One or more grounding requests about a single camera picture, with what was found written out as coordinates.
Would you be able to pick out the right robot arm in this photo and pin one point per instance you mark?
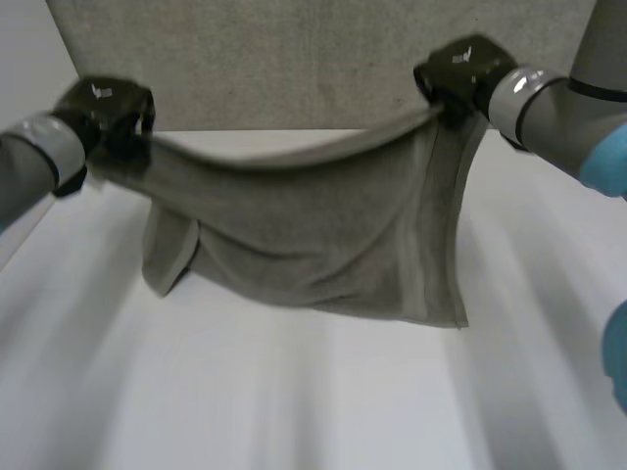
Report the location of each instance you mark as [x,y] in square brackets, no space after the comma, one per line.
[568,98]

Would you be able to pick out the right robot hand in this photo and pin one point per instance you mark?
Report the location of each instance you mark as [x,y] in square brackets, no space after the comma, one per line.
[463,68]

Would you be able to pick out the grey towel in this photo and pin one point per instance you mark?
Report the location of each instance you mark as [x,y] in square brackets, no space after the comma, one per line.
[313,235]

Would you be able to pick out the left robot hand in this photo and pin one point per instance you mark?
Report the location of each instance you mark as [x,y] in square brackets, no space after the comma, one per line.
[109,113]

